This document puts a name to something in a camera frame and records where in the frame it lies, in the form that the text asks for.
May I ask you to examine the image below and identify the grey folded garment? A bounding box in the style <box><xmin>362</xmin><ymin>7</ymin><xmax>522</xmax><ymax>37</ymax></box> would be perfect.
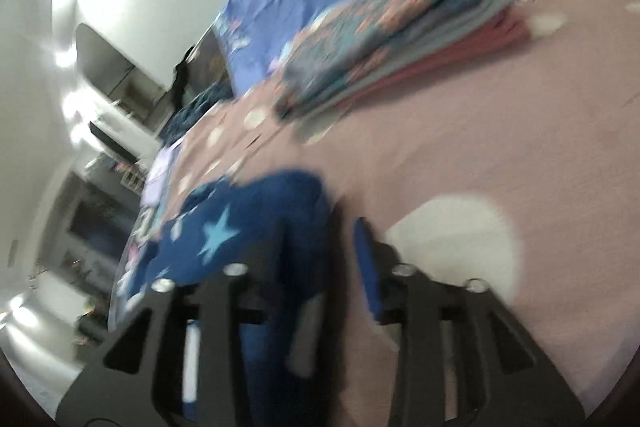
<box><xmin>276</xmin><ymin>0</ymin><xmax>518</xmax><ymax>121</ymax></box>

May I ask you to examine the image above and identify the dark patterned pillow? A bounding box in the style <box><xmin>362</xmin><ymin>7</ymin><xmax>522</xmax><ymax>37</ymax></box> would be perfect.
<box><xmin>188</xmin><ymin>27</ymin><xmax>231</xmax><ymax>93</ymax></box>

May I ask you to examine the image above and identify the navy fleece star pajama top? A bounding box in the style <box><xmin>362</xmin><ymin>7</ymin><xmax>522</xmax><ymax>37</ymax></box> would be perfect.
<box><xmin>110</xmin><ymin>170</ymin><xmax>332</xmax><ymax>426</ymax></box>

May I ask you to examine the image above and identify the teal crumpled blanket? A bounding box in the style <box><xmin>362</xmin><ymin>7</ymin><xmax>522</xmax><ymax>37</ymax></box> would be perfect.
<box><xmin>160</xmin><ymin>80</ymin><xmax>233</xmax><ymax>146</ymax></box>

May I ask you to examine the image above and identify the black garment on headboard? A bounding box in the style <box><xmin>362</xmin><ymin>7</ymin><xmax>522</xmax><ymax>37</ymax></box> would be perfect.
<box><xmin>169</xmin><ymin>46</ymin><xmax>194</xmax><ymax>113</ymax></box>

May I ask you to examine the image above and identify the pink polka dot bedspread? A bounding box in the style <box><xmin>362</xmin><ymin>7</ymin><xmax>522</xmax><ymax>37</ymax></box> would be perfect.
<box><xmin>114</xmin><ymin>0</ymin><xmax>640</xmax><ymax>417</ymax></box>

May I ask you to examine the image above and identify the lavender folded cloth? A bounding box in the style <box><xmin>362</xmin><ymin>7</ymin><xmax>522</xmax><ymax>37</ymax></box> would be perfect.
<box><xmin>140</xmin><ymin>139</ymin><xmax>182</xmax><ymax>207</ymax></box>

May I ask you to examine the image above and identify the floral folded garment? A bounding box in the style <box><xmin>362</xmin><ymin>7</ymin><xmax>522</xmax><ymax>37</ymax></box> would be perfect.
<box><xmin>274</xmin><ymin>0</ymin><xmax>480</xmax><ymax>120</ymax></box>

